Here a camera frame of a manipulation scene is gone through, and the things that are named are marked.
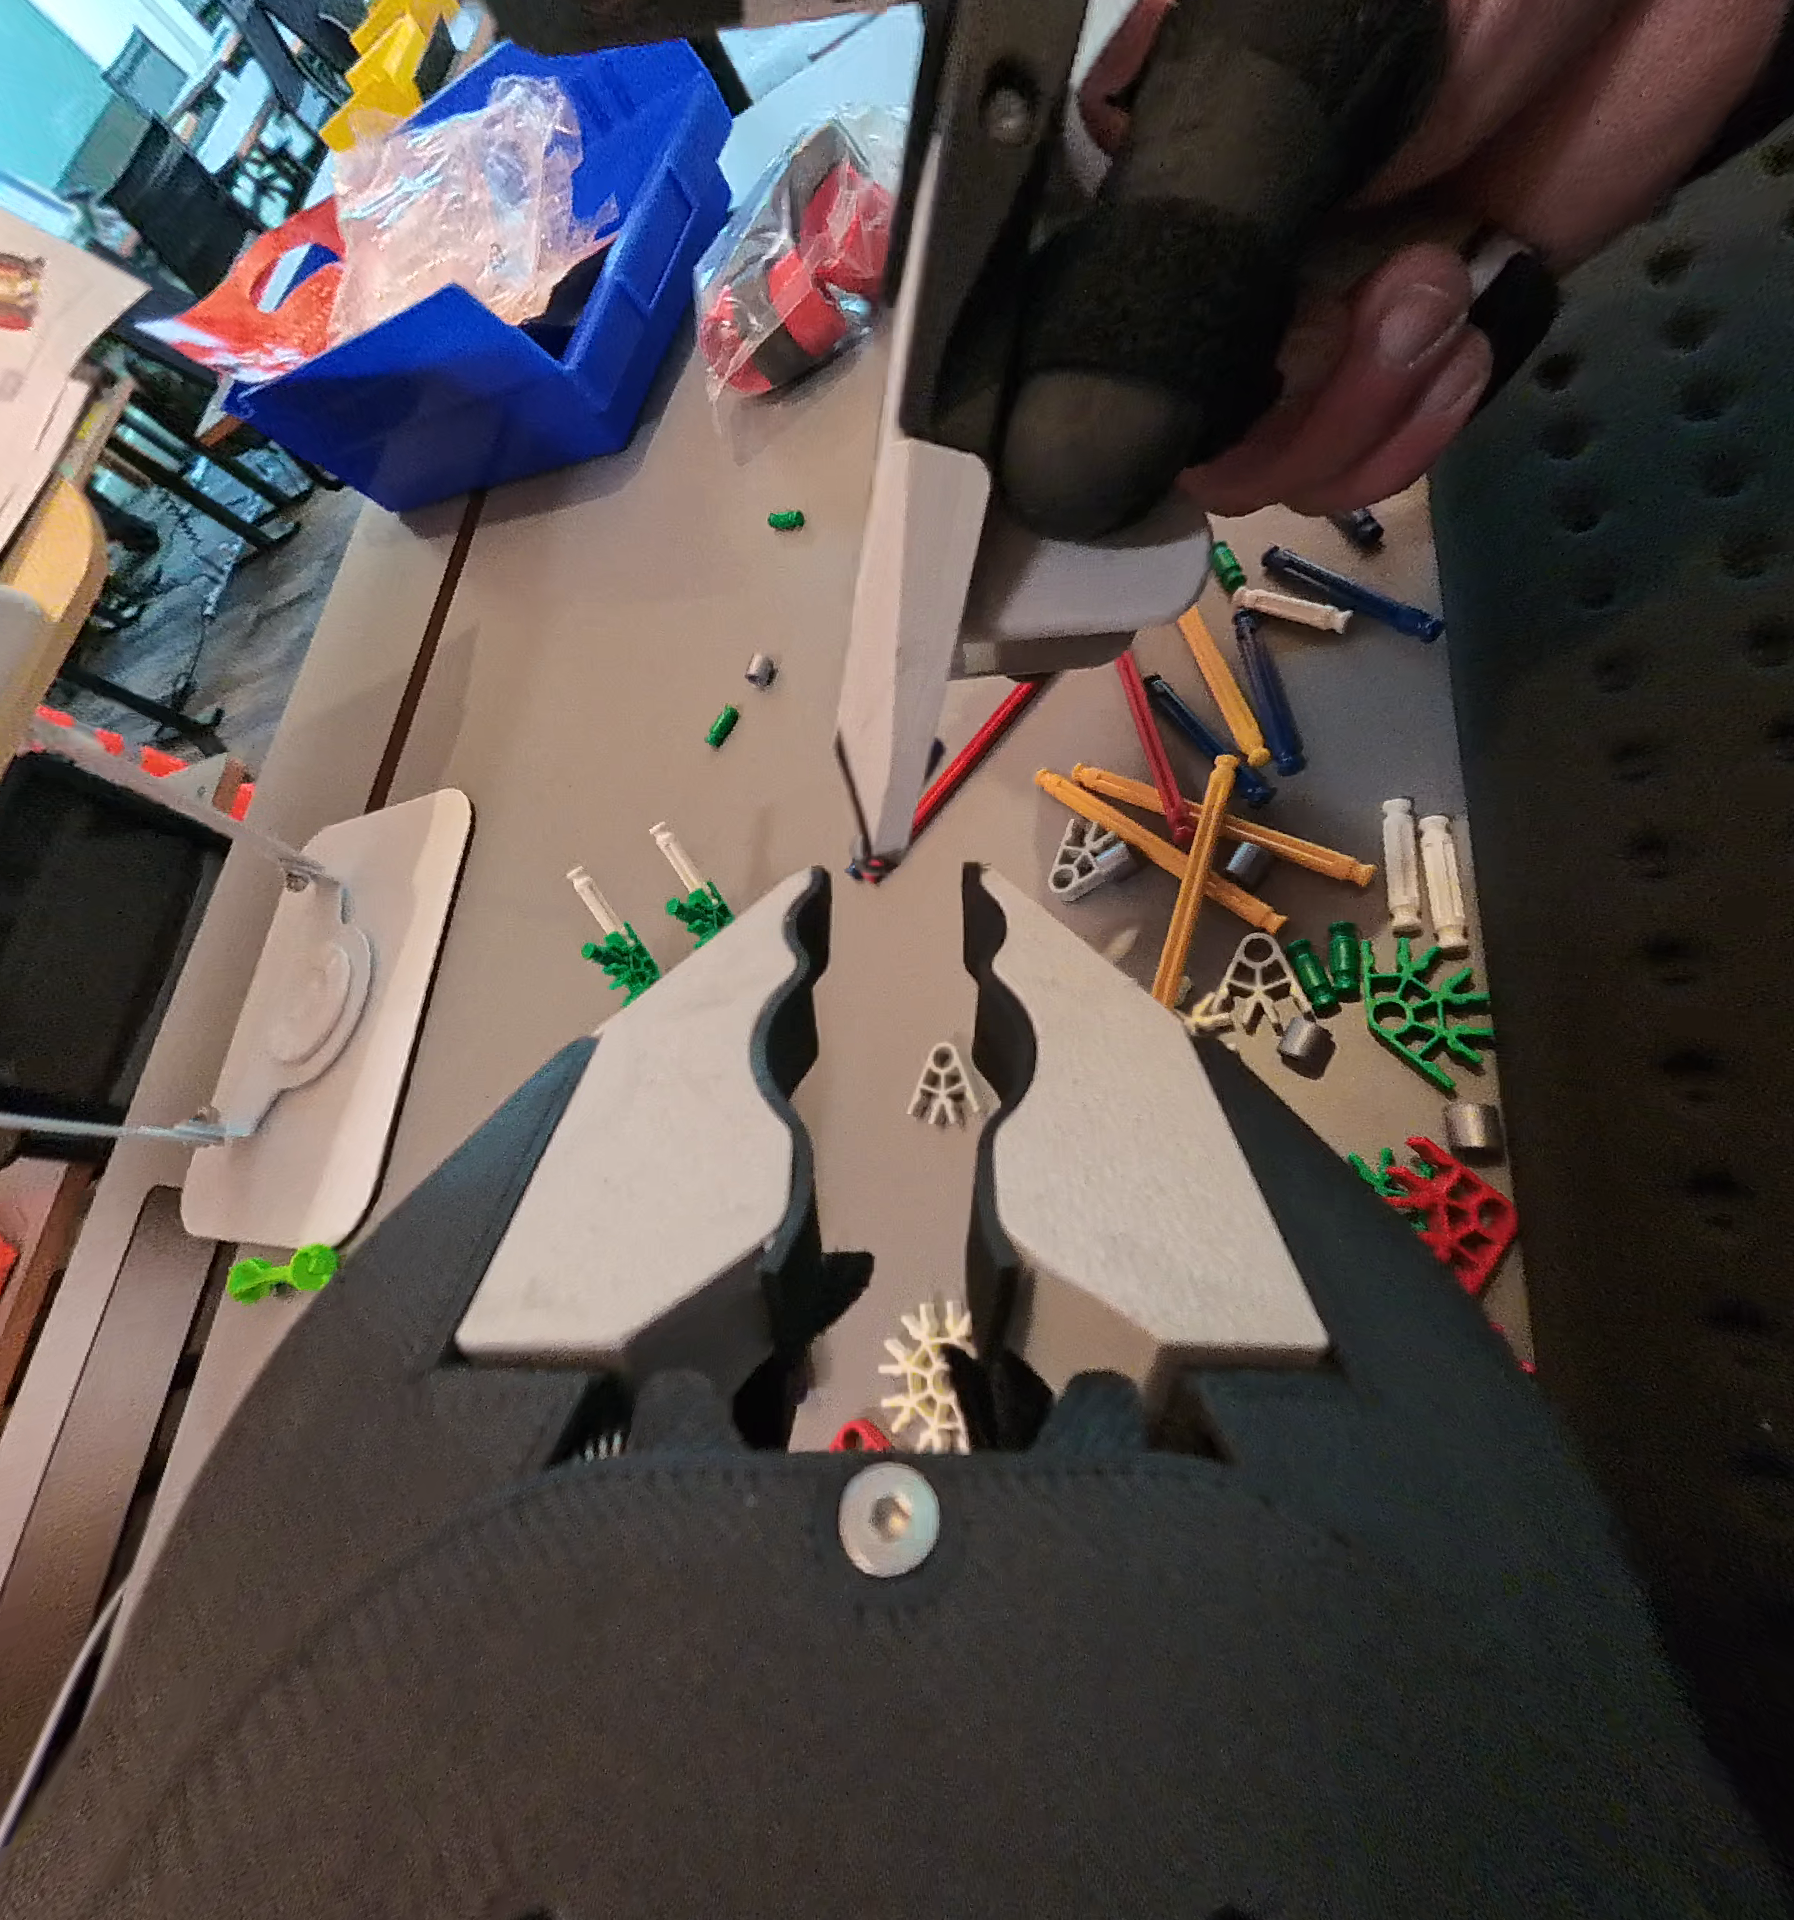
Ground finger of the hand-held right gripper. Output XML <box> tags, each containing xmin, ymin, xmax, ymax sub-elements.
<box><xmin>832</xmin><ymin>435</ymin><xmax>1216</xmax><ymax>883</ymax></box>

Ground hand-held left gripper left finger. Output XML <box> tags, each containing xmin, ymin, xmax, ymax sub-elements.
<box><xmin>453</xmin><ymin>865</ymin><xmax>834</xmax><ymax>1373</ymax></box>

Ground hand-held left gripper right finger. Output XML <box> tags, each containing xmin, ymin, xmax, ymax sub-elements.
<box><xmin>959</xmin><ymin>865</ymin><xmax>1334</xmax><ymax>1413</ymax></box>

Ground person's right hand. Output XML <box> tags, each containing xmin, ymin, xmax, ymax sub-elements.
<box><xmin>1182</xmin><ymin>0</ymin><xmax>1794</xmax><ymax>519</ymax></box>

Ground red toy rod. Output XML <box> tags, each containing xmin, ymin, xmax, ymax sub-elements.
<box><xmin>1113</xmin><ymin>652</ymin><xmax>1198</xmax><ymax>845</ymax></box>
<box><xmin>847</xmin><ymin>681</ymin><xmax>1043</xmax><ymax>888</ymax></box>

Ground grey toy connector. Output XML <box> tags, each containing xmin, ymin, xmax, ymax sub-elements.
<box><xmin>903</xmin><ymin>1041</ymin><xmax>983</xmax><ymax>1131</ymax></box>
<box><xmin>1218</xmin><ymin>934</ymin><xmax>1314</xmax><ymax>1030</ymax></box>
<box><xmin>1049</xmin><ymin>816</ymin><xmax>1139</xmax><ymax>903</ymax></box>

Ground yellow toy rod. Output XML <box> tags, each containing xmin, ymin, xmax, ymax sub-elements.
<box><xmin>1150</xmin><ymin>754</ymin><xmax>1244</xmax><ymax>1013</ymax></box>
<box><xmin>1177</xmin><ymin>604</ymin><xmax>1274</xmax><ymax>766</ymax></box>
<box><xmin>1072</xmin><ymin>762</ymin><xmax>1379</xmax><ymax>892</ymax></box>
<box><xmin>1035</xmin><ymin>769</ymin><xmax>1289</xmax><ymax>935</ymax></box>

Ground clear bag of red wheels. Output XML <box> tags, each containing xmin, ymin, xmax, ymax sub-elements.
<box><xmin>694</xmin><ymin>107</ymin><xmax>909</xmax><ymax>440</ymax></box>

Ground lime green toy spool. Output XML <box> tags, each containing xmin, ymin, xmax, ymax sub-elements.
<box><xmin>227</xmin><ymin>1245</ymin><xmax>342</xmax><ymax>1310</ymax></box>

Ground blue plastic bin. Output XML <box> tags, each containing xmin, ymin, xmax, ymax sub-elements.
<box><xmin>221</xmin><ymin>37</ymin><xmax>733</xmax><ymax>511</ymax></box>

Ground clear bag with orange label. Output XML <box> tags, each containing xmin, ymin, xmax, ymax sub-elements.
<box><xmin>176</xmin><ymin>75</ymin><xmax>617</xmax><ymax>386</ymax></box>

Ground yellow plastic bins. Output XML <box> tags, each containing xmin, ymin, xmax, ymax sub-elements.
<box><xmin>317</xmin><ymin>0</ymin><xmax>468</xmax><ymax>152</ymax></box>

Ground white printed paper sheet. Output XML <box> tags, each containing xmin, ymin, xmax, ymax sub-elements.
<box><xmin>0</xmin><ymin>173</ymin><xmax>151</xmax><ymax>582</ymax></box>

